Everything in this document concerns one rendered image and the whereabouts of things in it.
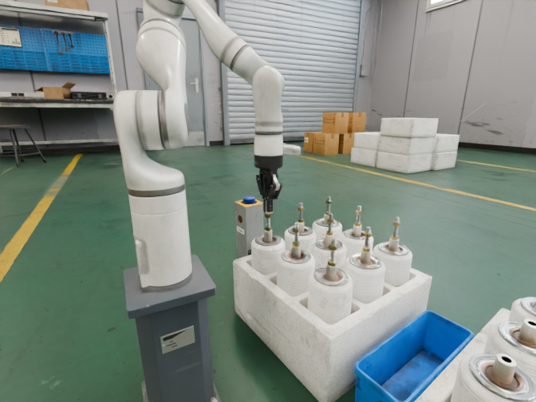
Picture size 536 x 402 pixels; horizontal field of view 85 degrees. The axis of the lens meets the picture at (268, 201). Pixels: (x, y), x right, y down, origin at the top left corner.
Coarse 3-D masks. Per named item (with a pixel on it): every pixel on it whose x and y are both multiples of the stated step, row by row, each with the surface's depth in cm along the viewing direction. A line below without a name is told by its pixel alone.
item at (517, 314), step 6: (516, 300) 57; (516, 306) 55; (510, 312) 57; (516, 312) 55; (522, 312) 54; (510, 318) 56; (516, 318) 55; (522, 318) 53; (528, 318) 52; (534, 318) 52
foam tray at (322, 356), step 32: (256, 288) 78; (384, 288) 74; (416, 288) 74; (256, 320) 81; (288, 320) 68; (320, 320) 62; (352, 320) 62; (384, 320) 68; (288, 352) 70; (320, 352) 60; (352, 352) 62; (320, 384) 62; (352, 384) 66
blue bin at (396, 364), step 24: (432, 312) 73; (408, 336) 70; (432, 336) 74; (456, 336) 69; (360, 360) 59; (384, 360) 65; (408, 360) 73; (432, 360) 74; (360, 384) 58; (384, 384) 67; (408, 384) 67
